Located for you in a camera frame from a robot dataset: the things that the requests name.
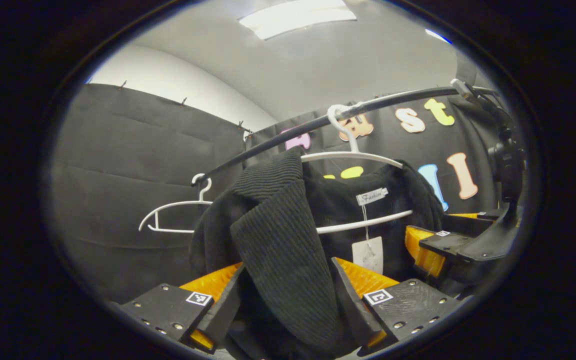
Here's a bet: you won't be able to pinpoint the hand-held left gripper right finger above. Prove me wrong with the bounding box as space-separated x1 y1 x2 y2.
330 256 461 353

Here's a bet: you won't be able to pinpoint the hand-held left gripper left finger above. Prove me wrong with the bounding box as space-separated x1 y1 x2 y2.
118 262 248 355

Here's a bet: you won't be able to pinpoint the black ribbed jacket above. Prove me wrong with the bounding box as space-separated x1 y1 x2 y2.
189 147 446 360

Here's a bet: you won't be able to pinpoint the white clothes hanger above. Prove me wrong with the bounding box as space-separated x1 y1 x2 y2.
300 104 414 235
138 173 214 234

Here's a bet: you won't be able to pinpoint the black clothes rack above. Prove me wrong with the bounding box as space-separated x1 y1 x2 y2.
190 77 516 187

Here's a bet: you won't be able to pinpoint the small ceiling light panel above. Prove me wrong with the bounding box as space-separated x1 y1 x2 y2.
424 28 453 45

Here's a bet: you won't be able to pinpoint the black backdrop cloth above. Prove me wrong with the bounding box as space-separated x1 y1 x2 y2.
50 82 506 306

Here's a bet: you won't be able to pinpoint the large ceiling light panel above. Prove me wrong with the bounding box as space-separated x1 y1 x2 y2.
238 0 358 41

